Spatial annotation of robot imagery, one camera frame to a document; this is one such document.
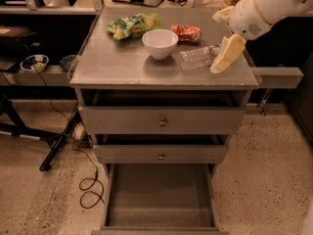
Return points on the green snack bag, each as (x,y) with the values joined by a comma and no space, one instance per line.
(133,26)

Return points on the black stand legs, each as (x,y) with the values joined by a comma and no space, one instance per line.
(19,129)

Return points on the white bowl with clutter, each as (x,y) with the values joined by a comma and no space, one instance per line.
(35,63)

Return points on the clear plastic water bottle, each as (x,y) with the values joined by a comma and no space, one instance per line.
(198,58)

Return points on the grey middle drawer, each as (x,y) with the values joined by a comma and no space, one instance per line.
(161,149)

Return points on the grey metal drawer cabinet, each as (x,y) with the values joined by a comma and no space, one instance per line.
(105,64)

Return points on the white ceramic bowl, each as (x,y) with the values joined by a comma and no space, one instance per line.
(160,43)

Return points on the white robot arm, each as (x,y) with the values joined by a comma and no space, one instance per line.
(277,10)

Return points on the grey open bottom drawer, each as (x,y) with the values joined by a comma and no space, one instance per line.
(159,199)

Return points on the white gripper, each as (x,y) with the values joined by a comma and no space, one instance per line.
(246,17)

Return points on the grey top drawer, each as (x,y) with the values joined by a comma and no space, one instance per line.
(162,112)

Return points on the orange snack bag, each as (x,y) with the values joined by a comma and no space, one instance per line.
(187,33)

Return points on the dark small bowl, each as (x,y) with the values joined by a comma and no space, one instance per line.
(67,62)

